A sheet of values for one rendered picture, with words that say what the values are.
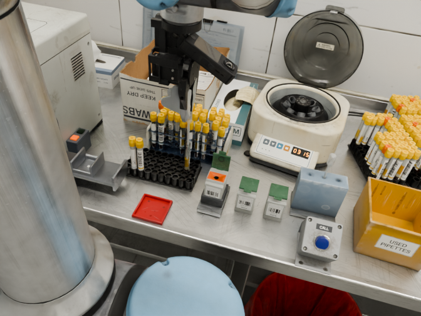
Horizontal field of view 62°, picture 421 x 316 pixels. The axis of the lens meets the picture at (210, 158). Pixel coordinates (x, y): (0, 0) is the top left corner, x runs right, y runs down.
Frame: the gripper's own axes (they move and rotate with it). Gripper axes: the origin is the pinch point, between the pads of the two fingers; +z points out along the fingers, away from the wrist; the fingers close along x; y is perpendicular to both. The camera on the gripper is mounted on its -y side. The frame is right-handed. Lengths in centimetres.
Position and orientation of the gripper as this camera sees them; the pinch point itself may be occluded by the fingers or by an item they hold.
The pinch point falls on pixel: (188, 116)
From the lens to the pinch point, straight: 75.0
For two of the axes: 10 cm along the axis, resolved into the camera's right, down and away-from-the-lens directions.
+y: -9.6, -2.3, 1.4
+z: -0.8, 7.5, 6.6
